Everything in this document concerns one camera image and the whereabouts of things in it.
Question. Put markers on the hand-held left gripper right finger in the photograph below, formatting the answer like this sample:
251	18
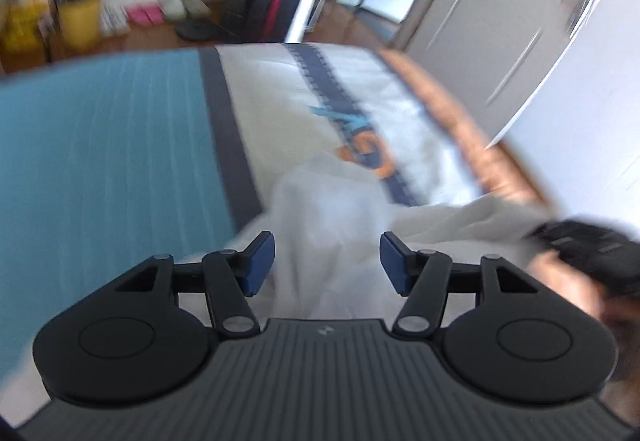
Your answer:
395	266

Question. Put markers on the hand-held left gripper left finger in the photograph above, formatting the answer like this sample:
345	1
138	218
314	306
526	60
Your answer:
260	263

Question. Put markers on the white shirt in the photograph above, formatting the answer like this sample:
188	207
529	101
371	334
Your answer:
325	231

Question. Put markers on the person's right hand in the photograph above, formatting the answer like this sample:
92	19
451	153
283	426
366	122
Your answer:
560	278

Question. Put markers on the striped printed bedspread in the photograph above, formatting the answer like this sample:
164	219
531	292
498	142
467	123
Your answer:
100	146

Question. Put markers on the black floor scale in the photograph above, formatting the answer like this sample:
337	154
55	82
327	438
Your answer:
205	30

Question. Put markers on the white panel door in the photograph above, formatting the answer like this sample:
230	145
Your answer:
500	11

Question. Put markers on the pink slipper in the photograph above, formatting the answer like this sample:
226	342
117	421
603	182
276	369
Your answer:
136	16
155	15

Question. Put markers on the patterned white bag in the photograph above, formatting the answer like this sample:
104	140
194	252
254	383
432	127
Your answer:
114	20

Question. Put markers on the yellow bin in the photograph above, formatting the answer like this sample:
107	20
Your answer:
80	21

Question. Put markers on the yellow plastic bag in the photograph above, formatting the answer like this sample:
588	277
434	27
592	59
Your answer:
22	28

